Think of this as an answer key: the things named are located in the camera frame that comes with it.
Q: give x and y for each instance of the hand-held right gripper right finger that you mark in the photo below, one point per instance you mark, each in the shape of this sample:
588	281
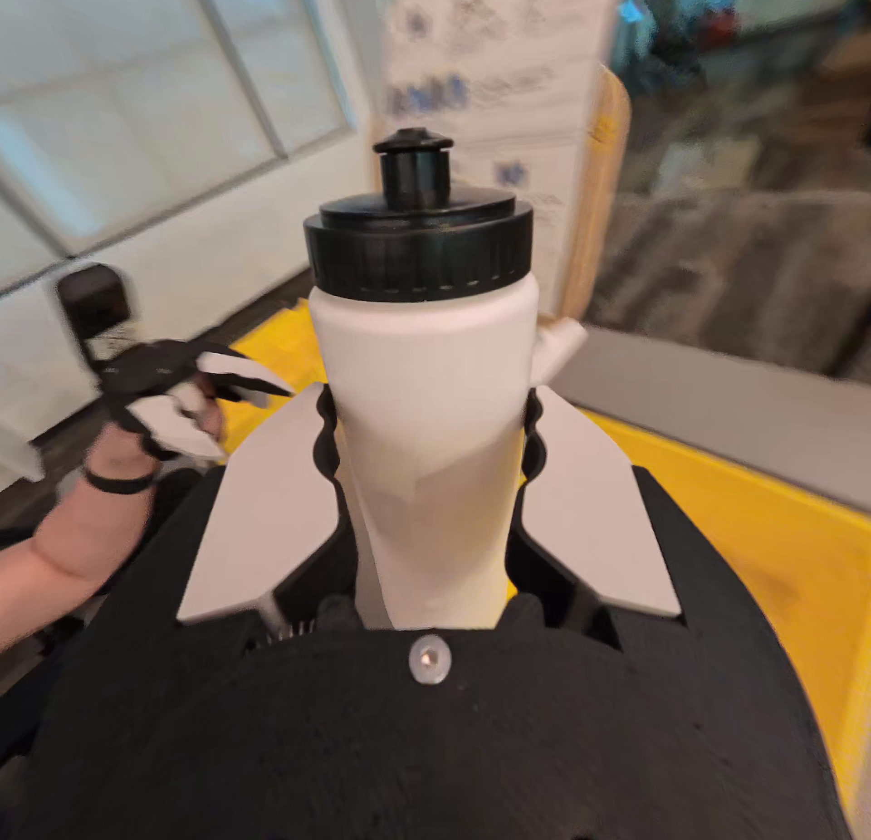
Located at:
599	520

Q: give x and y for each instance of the white plastic bottle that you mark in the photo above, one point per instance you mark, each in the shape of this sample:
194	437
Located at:
422	405

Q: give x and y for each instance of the black bottle lid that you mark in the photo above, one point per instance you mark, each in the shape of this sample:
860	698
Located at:
415	241

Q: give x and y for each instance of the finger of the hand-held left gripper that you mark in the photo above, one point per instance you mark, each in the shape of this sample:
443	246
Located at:
184	425
238	375

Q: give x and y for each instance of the wooden edged instruction board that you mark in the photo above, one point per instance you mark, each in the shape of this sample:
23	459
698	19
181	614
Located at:
504	51

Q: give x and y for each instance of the black wristband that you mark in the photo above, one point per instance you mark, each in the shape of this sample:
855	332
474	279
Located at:
120	482

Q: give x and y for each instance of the person's left forearm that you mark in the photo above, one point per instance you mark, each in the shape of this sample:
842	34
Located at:
68	554

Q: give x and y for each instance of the person's left hand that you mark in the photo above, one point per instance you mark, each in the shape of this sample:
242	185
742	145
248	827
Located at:
123	446

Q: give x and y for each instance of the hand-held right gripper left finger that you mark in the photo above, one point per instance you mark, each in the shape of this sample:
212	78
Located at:
266	527

